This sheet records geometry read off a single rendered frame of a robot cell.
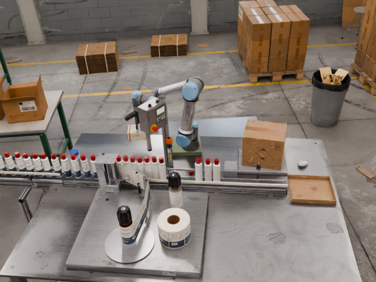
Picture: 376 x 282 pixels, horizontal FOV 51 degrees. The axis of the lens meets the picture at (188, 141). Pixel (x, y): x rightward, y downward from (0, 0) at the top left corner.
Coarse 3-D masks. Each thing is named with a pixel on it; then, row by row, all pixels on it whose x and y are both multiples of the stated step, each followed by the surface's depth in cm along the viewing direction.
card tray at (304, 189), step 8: (288, 176) 292; (296, 176) 291; (304, 176) 290; (312, 176) 289; (320, 176) 289; (328, 176) 288; (288, 184) 287; (296, 184) 287; (304, 184) 287; (312, 184) 286; (320, 184) 286; (328, 184) 286; (296, 192) 280; (304, 192) 280; (312, 192) 279; (320, 192) 279; (328, 192) 278; (296, 200) 271; (304, 200) 270; (312, 200) 269; (320, 200) 268; (328, 200) 267; (336, 200) 267
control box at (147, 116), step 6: (150, 102) 265; (162, 102) 265; (138, 108) 261; (144, 108) 259; (150, 108) 259; (156, 108) 262; (138, 114) 265; (144, 114) 260; (150, 114) 259; (162, 114) 269; (144, 120) 263; (150, 120) 261; (156, 120) 266; (162, 120) 271; (144, 126) 267; (150, 126) 264; (162, 126) 274; (150, 132) 266
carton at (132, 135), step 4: (128, 128) 323; (132, 128) 323; (128, 132) 318; (132, 132) 318; (136, 132) 318; (140, 132) 317; (144, 132) 317; (128, 136) 319; (132, 136) 319; (136, 136) 319; (140, 136) 319; (144, 136) 320
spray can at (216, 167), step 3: (216, 159) 274; (216, 162) 274; (213, 165) 276; (216, 165) 275; (219, 165) 276; (213, 168) 278; (216, 168) 276; (219, 168) 277; (213, 171) 279; (216, 171) 278; (219, 171) 279; (213, 174) 281; (216, 174) 279; (219, 174) 280; (213, 177) 283; (216, 177) 281; (219, 177) 282; (213, 180) 284; (216, 180) 282; (219, 180) 284
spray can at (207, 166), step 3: (207, 159) 275; (207, 162) 275; (204, 165) 277; (207, 165) 276; (210, 165) 276; (204, 168) 280; (207, 168) 277; (210, 168) 278; (207, 171) 278; (210, 171) 279; (207, 174) 280; (210, 174) 280; (207, 177) 282; (210, 177) 282; (207, 180) 283; (210, 180) 284
